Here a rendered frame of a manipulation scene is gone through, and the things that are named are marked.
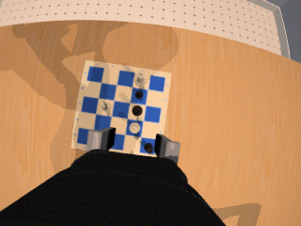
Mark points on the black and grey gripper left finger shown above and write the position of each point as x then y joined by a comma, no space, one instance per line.
102,139

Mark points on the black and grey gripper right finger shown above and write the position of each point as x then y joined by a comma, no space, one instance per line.
166,148

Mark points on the blue and cream chessboard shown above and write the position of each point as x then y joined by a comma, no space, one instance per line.
115,84

